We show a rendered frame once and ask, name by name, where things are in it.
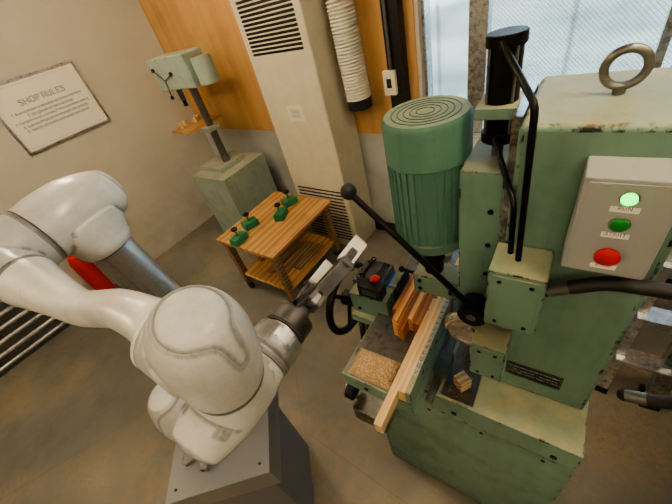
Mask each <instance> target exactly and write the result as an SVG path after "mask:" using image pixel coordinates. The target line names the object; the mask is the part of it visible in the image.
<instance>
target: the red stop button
mask: <svg viewBox="0 0 672 504"><path fill-rule="evenodd" d="M593 259H594V261H595V262H596V263H597V264H599V265H602V266H613V265H616V264H618V263H619V262H620V260H621V255H620V253H619V252H618V251H616V250H614V249H610V248H604V249H600V250H597V251H596V252H595V253H594V256H593Z"/></svg>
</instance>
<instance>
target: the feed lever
mask: <svg viewBox="0 0 672 504"><path fill-rule="evenodd" d="M340 194H341V196H342V197H343V198H344V199H346V200H351V199H352V200H353V201H354V202H355V203H356V204H357V205H359V206H360V207H361V208H362V209H363V210H364V211H365V212H366V213H367V214H368V215H369V216H370V217H371V218H372V219H373V220H375V221H376V222H377V223H378V224H379V225H380V226H381V227H382V228H383V229H384V230H385V231H386V232H387V233H388V234H389V235H390V236H392V237H393V238H394V239H395V240H396V241H397V242H398V243H399V244H400V245H401V246H402V247H403V248H404V249H405V250H406V251H408V252H409V253H410V254H411V255H412V256H413V257H414V258H415V259H416V260H417V261H418V262H419V263H420V264H421V265H422V266H424V267H425V268H426V269H427V270H428V271H429V272H430V273H431V274H432V275H433V276H434V277H435V278H436V279H437V280H438V281H440V282H441V283H442V284H443V285H444V286H445V287H446V288H447V289H448V290H449V291H450V292H451V293H452V294H453V295H454V296H456V297H457V298H458V299H459V300H460V301H461V304H460V306H459V309H458V311H457V315H458V317H459V318H460V319H461V320H462V321H463V322H464V323H466V324H468V325H471V326H482V325H484V324H485V322H484V311H485V300H486V297H485V296H483V295H481V294H478V293H467V294H465V295H463V294H462V293H461V292H460V291H458V290H457V289H456V288H455V287H454V286H453V285H452V284H451V283H450V282H449V281H448V280H447V279H446V278H445V277H444V276H443V275H441V274H440V273H439V272H438V271H437V270H436V269H435V268H434V267H433V266H432V265H431V264H430V263H429V262H428V261H427V260H426V259H424V258H423V257H422V256H421V255H420V254H419V253H418V252H417V251H416V250H415V249H414V248H413V247H412V246H411V245H410V244H409V243H407V242H406V241H405V240H404V239H403V238H402V237H401V236H400V235H399V234H398V233H397V232H396V231H395V230H394V229H393V228H392V227H390V226H389V225H388V224H387V223H386V222H385V221H384V220H383V219H382V218H381V217H380V216H379V215H378V214H377V213H376V212H375V211H373V210H372V209H371V208H370V207H369V206H368V205H367V204H366V203H365V202H364V201H363V200H362V199H361V198H360V197H359V196H358V195H356V194H357V189H356V187H355V186H354V185H353V184H351V183H346V184H344V185H343V186H342V187H341V190H340Z"/></svg>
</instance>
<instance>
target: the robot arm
mask: <svg viewBox="0 0 672 504"><path fill-rule="evenodd" d="M127 207H128V197H127V195H126V192H125V190H124V188H123V187H122V186H121V185H120V184H119V183H118V182H117V181H116V180H115V179H114V178H112V177H111V176H109V175H108V174H106V173H104V172H101V171H98V170H92V171H84V172H79V173H74V174H70V175H67V176H63V177H60V178H58V179H55V180H53V181H51V182H49V183H47V184H45V185H44V186H42V187H40V188H39V189H37V190H35V191H34V192H32V193H30V194H29V195H27V196H26V197H24V198H23V199H21V200H20V201H19V202H18V203H16V204H15V205H14V206H13V207H12V208H10V209H9V210H8V211H6V212H5V213H3V214H1V215H0V301H1V302H4V303H6V304H8V305H11V306H15V307H19V308H23V309H27V310H31V311H34V312H37V313H40V314H44V315H46V316H49V317H52V318H55V319H58V320H60V321H63V322H66V323H68V324H72V325H75V326H79V327H92V328H110V329H112V330H114V331H116V332H118V333H119V334H121V335H123V336H124V337H125V338H127V339H128V340H129V341H130V342H131V346H130V358H131V361H132V363H133V364H134V365H135V366H136V367H137V368H138V369H140V370H141V371H142V372H143V373H145V374H146V375H147V376H148V377H150V378H151V379H152V380H153V381H154V382H156V383H157V385H156V387H155V388H154V389H153V391H152V392H151V394H150V396H149V399H148V403H147V411H148V414H149V417H150V419H151V421H152V423H153V425H154V426H155V427H156V429H157V430H158V431H159V432H160V433H161V434H163V435H164V436H165V437H167V438H168V439H170V440H172V441H174V442H176V443H177V444H178V445H179V446H180V447H181V448H182V449H183V450H184V451H185V452H184V455H183V458H182V464H183V465H185V466H189V465H191V464H192V463H194V462H195V461H197V460H198V461H200V467H201V471H202V472H204V471H205V472H207V471H210V469H211V466H212V465H215V464H218V463H219V462H220V461H222V460H223V459H224V458H226V457H227V456H228V455H229V454H230V453H232V452H233V451H234V450H235V449H236V448H237V447H238V446H239V445H240V444H241V443H242V442H243V441H244V440H245V438H246V437H247V436H248V435H249V433H250V432H251V431H252V430H253V428H254V427H255V426H256V424H257V423H258V422H259V420H260V419H261V417H262V416H263V414H264V413H265V411H266V410H267V408H268V407H269V405H270V404H271V402H272V400H273V398H274V397H275V395H276V392H277V389H278V386H279V384H280V382H281V380H282V379H283V377H284V375H286V374H287V372H288V370H289V368H290V367H291V365H292V364H293V363H294V361H295V360H296V358H297V356H298V355H299V354H300V352H302V345H301V344H302V343H303V341H304V340H305V339H306V337H307V336H308V334H309V333H310V331H311V330H312V323H311V321H310V319H309V317H308V315H309V314H310V313H311V312H312V313H314V312H315V311H316V310H317V308H319V307H320V306H321V304H322V303H323V302H324V300H325V299H326V298H327V297H328V295H329V294H330V293H331V292H332V291H333V290H334V289H335V287H336V286H337V285H338V284H339V283H340V282H341V281H342V279H343V278H344V277H345V276H346V275H347V274H348V272H349V271H350V270H351V271H352V272H353V270H354V269H355V268H354V266H355V265H354V262H355V261H356V260H357V258H358V257H359V256H360V254H361V253H362V251H363V250H364V249H365V247H366V246H367V244H366V243H365V242H364V241H363V240H362V239H361V238H360V237H359V236H358V235H355V236H354V237H353V238H352V240H351V241H350V242H349V243H348V245H347V246H346V247H345V248H344V250H343V251H342V252H341V254H340V255H339V256H338V257H337V260H338V261H337V262H336V263H335V264H334V265H332V264H331V263H330V262H329V261H328V260H327V259H326V260H325V261H324V262H323V263H322V264H321V266H320V267H319V268H318V269H317V271H316V272H315V273H314V274H313V276H312V277H311V278H310V279H309V280H308V281H309V282H310V283H309V282H308V281H307V280H305V281H304V282H303V285H304V286H305V287H302V288H301V290H300V292H299V293H298V295H297V296H296V298H295V299H294V300H293V301H292V303H291V304H290V303H285V302H283V303H280V304H278V305H277V307H276V308H275V309H274V310H273V311H272V313H271V314H270V315H269V316H268V318H262V319H261V320H260V321H259V322H258V323H257V324H256V325H255V327H254V326H253V324H252V322H251V320H250V318H249V316H248V315H247V313H246V311H245V310H244V309H243V308H242V306H241V305H240V304H239V303H238V302H237V301H236V300H235V299H233V298H232V297H231V296H230V295H228V294H227V293H225V292H223V291H221V290H219V289H217V288H214V287H211V286H206V285H189V286H185V287H181V286H180V285H179V284H178V283H177V282H176V281H175V280H174V279H173V278H172V277H171V276H170V275H169V274H168V273H167V272H166V271H165V270H164V269H163V268H162V267H161V266H160V265H159V264H158V263H157V262H156V261H155V260H154V259H153V258H152V257H151V256H150V255H149V254H148V253H147V252H146V251H145V250H144V249H143V248H142V247H141V246H140V245H139V244H138V243H137V242H136V241H135V240H134V239H133V238H132V237H131V230H130V226H129V224H128V222H127V220H126V217H125V214H124V212H125V211H126V210H127ZM69 255H71V256H73V257H75V258H78V259H79V260H82V261H85V262H90V263H94V264H95V265H96V266H98V267H99V268H100V269H101V270H102V271H103V272H105V273H106V274H107V275H108V276H109V277H110V278H112V279H113V280H114V281H115V282H116V283H117V284H119V285H120V286H121V287H122V288H123V289H103V290H92V291H90V290H88V289H86V288H84V287H82V286H81V285H79V284H78V283H77V282H75V281H74V280H73V279H72V278H71V277H69V276H68V275H67V274H66V273H65V272H64V271H63V270H62V269H61V268H60V267H59V266H58V265H59V264H60V263H61V262H62V261H63V260H64V259H65V258H66V257H68V256H69Z"/></svg>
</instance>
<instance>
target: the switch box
mask: <svg viewBox="0 0 672 504"><path fill-rule="evenodd" d="M629 191H633V192H637V193H638V194H639V195H640V201H639V202H638V203H637V204H635V205H632V206H624V205H622V204H620V202H619V197H620V195H621V194H623V193H625V192H629ZM611 206H620V207H631V208H641V211H640V213H639V214H630V213H620V212H610V211H609V209H610V207H611ZM614 217H626V218H628V219H629V220H630V221H631V227H630V229H628V230H627V231H624V232H614V231H611V230H610V229H609V228H608V226H607V224H608V221H609V220H610V219H612V218H614ZM671 226H672V158H646V157H615V156H589V157H588V159H587V162H586V166H585V169H584V173H583V177H582V180H581V184H580V188H579V191H578V195H577V199H576V202H575V206H574V209H573V213H572V217H571V220H570V224H569V228H568V231H567V235H566V239H565V242H564V247H563V253H562V258H561V266H565V267H570V268H576V269H581V270H587V271H592V272H598V273H603V274H609V275H614V276H620V277H625V278H631V279H636V280H643V279H644V278H645V276H646V274H647V272H648V270H649V268H650V266H651V264H652V262H653V260H654V259H655V257H656V255H657V253H658V251H659V249H660V247H661V245H662V243H663V241H664V239H665V238H666V236H667V234H668V232H669V230H670V228H671ZM602 231H604V232H612V233H620V234H628V235H630V237H629V239H628V240H624V239H616V238H609V237H601V236H600V235H601V232H602ZM604 248H610V249H614V250H616V251H618V252H619V253H620V255H621V260H620V262H619V263H618V264H616V265H613V266H617V267H616V269H615V271H613V270H607V269H602V268H596V267H590V266H589V265H590V262H594V263H596V262H595V261H594V259H593V256H594V253H595V252H596V251H597V250H600V249H604Z"/></svg>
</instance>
